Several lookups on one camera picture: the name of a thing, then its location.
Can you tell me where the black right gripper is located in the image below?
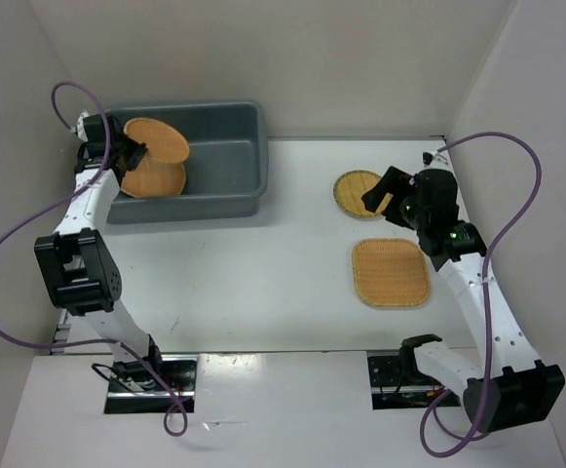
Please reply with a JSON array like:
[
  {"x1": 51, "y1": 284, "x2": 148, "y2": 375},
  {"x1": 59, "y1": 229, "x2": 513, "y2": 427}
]
[{"x1": 361, "y1": 165, "x2": 430, "y2": 231}]

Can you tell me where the triangular orange woven tray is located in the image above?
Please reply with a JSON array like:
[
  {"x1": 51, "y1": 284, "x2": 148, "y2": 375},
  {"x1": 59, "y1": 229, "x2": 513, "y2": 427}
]
[{"x1": 121, "y1": 157, "x2": 187, "y2": 198}]

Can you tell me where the round yellow-green woven tray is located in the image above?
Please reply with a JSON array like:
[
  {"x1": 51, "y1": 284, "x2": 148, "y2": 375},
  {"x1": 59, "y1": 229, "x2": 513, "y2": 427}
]
[{"x1": 333, "y1": 170, "x2": 392, "y2": 219}]

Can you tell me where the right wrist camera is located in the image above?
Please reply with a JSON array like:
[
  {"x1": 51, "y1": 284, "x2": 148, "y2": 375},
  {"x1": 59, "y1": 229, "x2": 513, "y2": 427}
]
[{"x1": 422, "y1": 151, "x2": 449, "y2": 168}]

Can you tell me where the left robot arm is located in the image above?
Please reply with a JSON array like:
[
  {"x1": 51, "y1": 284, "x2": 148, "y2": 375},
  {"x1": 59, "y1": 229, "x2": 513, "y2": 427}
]
[{"x1": 34, "y1": 113, "x2": 166, "y2": 392}]

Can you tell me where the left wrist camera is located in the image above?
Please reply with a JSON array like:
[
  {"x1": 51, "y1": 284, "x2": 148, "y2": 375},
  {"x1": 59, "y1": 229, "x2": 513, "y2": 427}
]
[{"x1": 70, "y1": 110, "x2": 103, "y2": 142}]

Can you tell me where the grey plastic bin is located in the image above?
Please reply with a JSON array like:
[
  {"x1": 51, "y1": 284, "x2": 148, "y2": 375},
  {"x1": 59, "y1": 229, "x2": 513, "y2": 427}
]
[{"x1": 108, "y1": 100, "x2": 269, "y2": 224}]

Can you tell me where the round orange woven tray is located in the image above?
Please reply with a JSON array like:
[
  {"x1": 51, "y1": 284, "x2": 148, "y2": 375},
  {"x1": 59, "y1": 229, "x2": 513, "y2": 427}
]
[{"x1": 124, "y1": 117, "x2": 190, "y2": 164}]

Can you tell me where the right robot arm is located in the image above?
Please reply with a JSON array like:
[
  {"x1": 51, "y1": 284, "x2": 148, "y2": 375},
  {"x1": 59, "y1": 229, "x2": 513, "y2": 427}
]
[{"x1": 361, "y1": 167, "x2": 565, "y2": 434}]

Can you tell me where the rounded tan woven tray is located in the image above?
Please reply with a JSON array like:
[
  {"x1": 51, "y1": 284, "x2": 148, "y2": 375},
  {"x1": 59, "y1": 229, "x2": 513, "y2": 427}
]
[{"x1": 352, "y1": 238, "x2": 431, "y2": 308}]

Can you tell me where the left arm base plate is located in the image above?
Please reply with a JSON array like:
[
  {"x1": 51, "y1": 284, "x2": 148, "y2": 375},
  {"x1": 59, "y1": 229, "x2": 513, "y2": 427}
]
[{"x1": 91, "y1": 354, "x2": 199, "y2": 414}]

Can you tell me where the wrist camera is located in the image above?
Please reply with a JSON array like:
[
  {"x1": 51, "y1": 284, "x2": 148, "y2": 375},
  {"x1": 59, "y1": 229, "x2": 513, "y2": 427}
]
[
  {"x1": 70, "y1": 110, "x2": 103, "y2": 142},
  {"x1": 422, "y1": 151, "x2": 449, "y2": 168}
]

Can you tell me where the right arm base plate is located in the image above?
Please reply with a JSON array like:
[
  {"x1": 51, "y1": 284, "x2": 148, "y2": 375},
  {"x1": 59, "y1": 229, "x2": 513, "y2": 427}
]
[{"x1": 367, "y1": 351, "x2": 444, "y2": 410}]

